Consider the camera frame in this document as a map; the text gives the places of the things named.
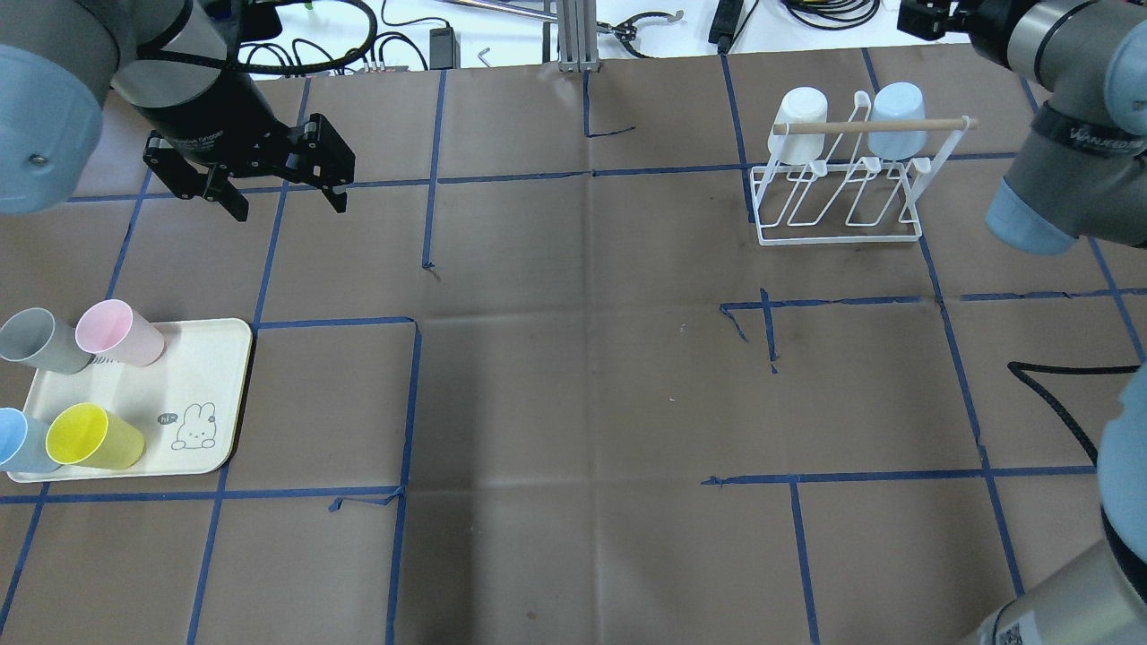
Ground black power adapter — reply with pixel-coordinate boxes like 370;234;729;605
707;0;743;50

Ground grey plastic cup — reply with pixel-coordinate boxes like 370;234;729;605
1;306;94;374

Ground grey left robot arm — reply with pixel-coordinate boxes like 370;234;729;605
1;1;356;222

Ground black braided cable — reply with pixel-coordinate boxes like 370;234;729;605
1007;360;1144;465

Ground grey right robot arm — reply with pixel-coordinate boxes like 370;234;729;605
897;1;1146;644

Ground light blue plastic cup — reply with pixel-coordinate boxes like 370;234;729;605
867;81;928;162

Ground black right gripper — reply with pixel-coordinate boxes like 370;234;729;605
897;1;1022;65

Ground cream bunny tray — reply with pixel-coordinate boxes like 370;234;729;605
9;318;253;483

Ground yellow plastic cup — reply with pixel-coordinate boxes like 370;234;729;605
45;401;146;471

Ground aluminium frame beam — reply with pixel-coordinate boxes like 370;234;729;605
556;0;599;73

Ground pink plastic cup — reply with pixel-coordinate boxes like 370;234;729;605
75;300;167;367

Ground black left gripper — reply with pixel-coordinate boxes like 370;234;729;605
134;13;357;223

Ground white wire cup rack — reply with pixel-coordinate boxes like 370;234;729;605
749;86;980;246

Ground white plastic cup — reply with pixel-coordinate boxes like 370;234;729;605
768;86;830;168

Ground black pliers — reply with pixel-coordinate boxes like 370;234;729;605
599;9;686;59

